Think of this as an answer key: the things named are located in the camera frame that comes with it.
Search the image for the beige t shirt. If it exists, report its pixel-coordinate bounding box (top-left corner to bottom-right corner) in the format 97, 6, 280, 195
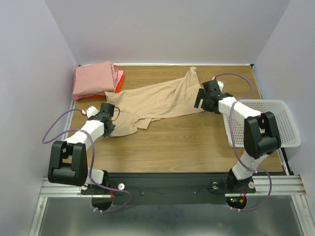
106, 67, 203, 137

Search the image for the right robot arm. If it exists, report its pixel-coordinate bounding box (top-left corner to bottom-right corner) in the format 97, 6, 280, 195
194, 80, 282, 192

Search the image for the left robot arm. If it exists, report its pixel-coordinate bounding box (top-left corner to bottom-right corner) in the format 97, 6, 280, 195
48, 103, 115, 194

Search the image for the white plastic basket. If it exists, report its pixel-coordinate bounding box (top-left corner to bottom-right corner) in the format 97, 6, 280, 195
223, 99, 301, 148

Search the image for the folded light pink t shirt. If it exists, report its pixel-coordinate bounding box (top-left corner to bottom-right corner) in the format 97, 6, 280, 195
115, 70, 124, 87

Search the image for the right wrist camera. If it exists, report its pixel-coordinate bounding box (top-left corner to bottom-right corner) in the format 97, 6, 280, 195
214, 79, 224, 91

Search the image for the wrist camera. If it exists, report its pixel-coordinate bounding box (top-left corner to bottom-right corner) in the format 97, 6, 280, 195
81, 106, 99, 118
214, 79, 224, 91

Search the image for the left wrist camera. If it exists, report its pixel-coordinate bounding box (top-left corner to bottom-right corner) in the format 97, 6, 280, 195
81, 106, 99, 118

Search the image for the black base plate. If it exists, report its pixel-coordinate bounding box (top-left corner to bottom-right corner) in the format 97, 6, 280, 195
81, 172, 256, 206

